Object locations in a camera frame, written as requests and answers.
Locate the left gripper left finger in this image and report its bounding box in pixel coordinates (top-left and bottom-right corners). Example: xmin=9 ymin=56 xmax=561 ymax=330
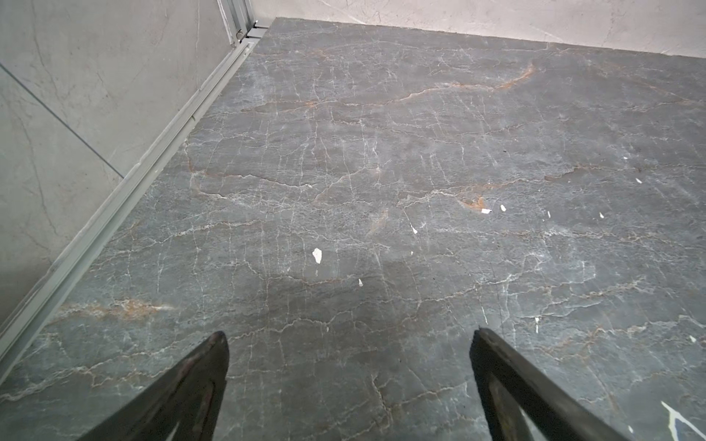
xmin=81 ymin=331 xmax=230 ymax=440

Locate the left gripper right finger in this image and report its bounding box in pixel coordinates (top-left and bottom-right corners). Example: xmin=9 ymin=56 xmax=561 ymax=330
xmin=470 ymin=328 xmax=626 ymax=440

